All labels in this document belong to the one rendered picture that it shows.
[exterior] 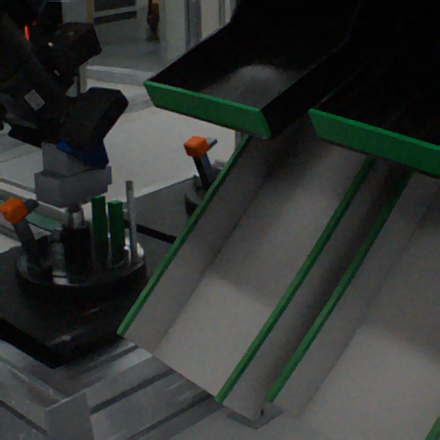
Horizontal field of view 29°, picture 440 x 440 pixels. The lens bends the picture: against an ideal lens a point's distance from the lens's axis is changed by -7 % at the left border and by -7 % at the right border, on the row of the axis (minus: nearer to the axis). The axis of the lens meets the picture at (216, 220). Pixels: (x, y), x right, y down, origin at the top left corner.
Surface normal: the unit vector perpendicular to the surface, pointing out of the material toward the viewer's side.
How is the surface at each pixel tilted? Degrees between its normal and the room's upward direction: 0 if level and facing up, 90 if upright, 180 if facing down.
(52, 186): 90
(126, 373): 90
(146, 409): 90
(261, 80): 25
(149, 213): 0
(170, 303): 90
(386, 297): 45
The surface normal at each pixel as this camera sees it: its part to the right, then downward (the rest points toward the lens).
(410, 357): -0.58, -0.49
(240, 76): -0.37, -0.74
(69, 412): 0.73, 0.22
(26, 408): -0.68, 0.29
